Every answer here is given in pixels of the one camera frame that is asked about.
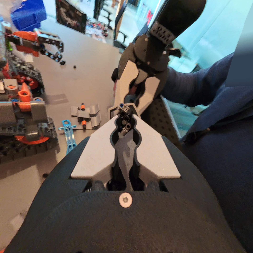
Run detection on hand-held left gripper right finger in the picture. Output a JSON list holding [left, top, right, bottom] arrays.
[[129, 114, 181, 191]]

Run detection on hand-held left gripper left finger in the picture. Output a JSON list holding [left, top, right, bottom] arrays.
[[70, 115, 127, 191]]

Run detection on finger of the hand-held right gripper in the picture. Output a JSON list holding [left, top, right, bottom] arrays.
[[116, 59, 140, 107], [135, 77, 161, 117]]

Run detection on blue plastic separator tool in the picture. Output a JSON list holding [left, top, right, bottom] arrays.
[[58, 120, 77, 155]]

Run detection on black studded panel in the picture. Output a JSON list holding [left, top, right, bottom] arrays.
[[141, 98, 181, 145]]

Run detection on black office chair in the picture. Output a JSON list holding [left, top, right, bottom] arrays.
[[113, 0, 129, 50]]

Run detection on grey flap assembly orange bushes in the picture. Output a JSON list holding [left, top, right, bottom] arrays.
[[71, 103, 102, 130]]

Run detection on person's torso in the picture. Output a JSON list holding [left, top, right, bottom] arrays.
[[179, 85, 253, 253]]

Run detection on grey orange tracked toy robot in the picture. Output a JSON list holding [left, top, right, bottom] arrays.
[[0, 20, 64, 164]]

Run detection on robot kit box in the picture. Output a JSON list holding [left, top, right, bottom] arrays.
[[55, 0, 87, 34]]

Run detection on blue storage bin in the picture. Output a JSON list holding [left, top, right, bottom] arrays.
[[10, 0, 47, 32]]

